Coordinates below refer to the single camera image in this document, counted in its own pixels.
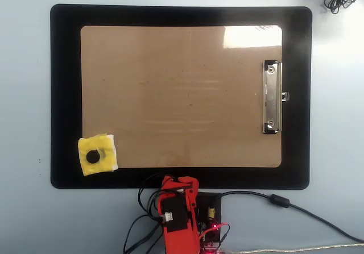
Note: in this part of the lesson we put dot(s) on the black rectangular desk mat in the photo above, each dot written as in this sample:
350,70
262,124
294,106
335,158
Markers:
65,66

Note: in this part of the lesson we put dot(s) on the red controller circuit board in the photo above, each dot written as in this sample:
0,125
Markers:
211,247

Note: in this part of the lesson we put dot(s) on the yellow sponge with black knob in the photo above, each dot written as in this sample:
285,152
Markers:
106,154

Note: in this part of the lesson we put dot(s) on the brown hardboard clipboard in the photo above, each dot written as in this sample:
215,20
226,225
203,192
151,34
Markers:
176,95

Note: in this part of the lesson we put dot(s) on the silver metal clipboard clip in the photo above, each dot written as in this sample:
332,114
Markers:
271,95

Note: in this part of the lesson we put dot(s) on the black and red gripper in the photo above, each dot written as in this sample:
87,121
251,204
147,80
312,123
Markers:
176,211

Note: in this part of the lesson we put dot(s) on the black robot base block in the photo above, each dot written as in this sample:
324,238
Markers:
209,205

